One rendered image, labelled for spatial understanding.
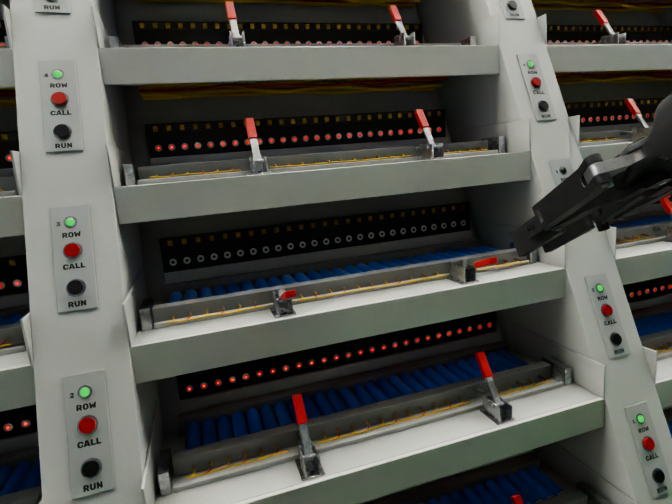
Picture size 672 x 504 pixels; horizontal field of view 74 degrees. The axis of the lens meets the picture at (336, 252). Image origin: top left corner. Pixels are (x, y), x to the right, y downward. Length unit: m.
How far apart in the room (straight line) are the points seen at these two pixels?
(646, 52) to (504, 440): 0.76
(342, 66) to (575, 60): 0.44
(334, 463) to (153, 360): 0.25
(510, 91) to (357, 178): 0.32
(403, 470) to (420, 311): 0.20
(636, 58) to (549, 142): 0.30
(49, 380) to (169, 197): 0.24
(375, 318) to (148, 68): 0.45
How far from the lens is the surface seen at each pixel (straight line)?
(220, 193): 0.60
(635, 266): 0.86
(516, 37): 0.89
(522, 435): 0.69
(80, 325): 0.57
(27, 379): 0.59
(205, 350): 0.56
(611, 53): 1.02
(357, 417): 0.65
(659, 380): 0.85
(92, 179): 0.61
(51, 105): 0.66
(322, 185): 0.62
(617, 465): 0.80
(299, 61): 0.71
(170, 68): 0.69
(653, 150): 0.40
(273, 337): 0.56
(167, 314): 0.60
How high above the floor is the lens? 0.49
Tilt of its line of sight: 11 degrees up
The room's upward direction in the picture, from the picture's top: 11 degrees counter-clockwise
